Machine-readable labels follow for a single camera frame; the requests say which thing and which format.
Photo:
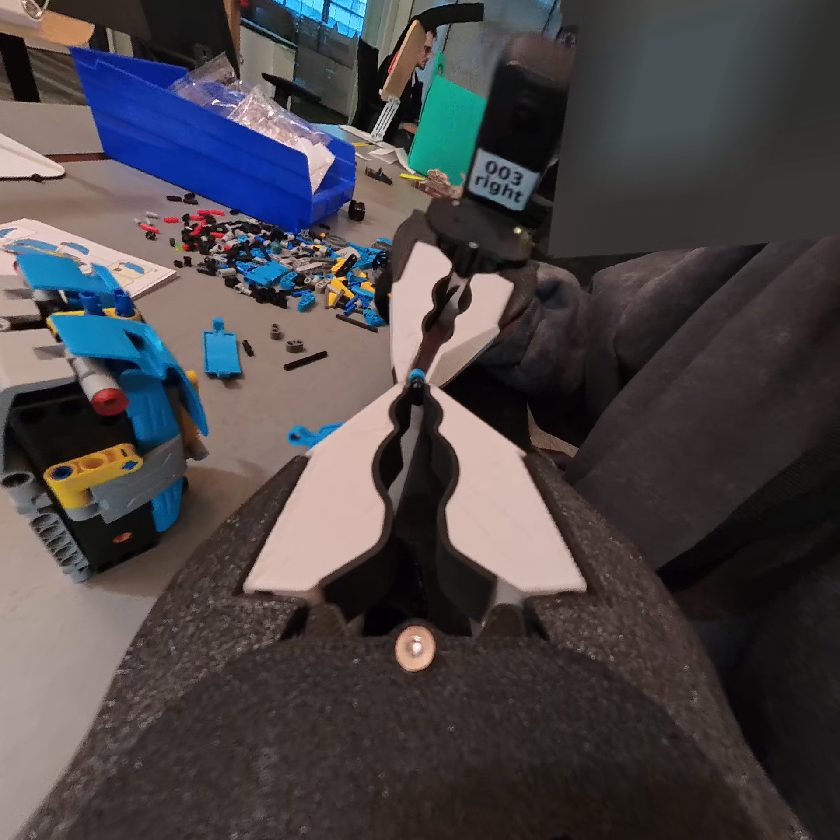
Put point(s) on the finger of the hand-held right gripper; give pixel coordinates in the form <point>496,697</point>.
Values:
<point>413,295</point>
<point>479,315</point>

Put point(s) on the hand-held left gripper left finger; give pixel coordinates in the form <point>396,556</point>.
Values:
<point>328,525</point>

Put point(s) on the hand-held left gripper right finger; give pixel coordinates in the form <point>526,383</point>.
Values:
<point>512,525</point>

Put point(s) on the blue curved brick panel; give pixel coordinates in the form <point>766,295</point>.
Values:
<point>308,434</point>

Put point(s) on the blue toy brick robot model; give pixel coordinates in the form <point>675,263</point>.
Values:
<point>141,407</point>

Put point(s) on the person's right forearm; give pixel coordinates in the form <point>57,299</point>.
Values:
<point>564,308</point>

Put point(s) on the grey desk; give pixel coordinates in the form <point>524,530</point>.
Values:
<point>262,407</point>

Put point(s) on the black toy wheel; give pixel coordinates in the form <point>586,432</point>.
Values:
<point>358,211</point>

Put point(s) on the wooden laptop stand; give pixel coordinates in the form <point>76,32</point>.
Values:
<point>407,52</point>

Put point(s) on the black brick axle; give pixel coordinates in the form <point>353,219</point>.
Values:
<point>305,360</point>

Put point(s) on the pile of loose toy bricks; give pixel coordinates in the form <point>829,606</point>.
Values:
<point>275,262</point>

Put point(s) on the blue flat brick panel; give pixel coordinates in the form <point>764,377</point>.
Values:
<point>220,351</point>

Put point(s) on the clear parts bag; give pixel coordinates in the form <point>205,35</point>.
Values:
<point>282,124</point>
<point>203,85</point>

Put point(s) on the black office chair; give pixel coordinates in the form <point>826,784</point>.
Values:
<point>289,85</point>

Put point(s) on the dark grey jacket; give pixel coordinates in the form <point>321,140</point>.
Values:
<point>722,394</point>

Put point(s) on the blue plastic bin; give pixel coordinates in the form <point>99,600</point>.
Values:
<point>197,151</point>

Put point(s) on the white instruction booklet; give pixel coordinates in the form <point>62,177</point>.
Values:
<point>39,233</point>

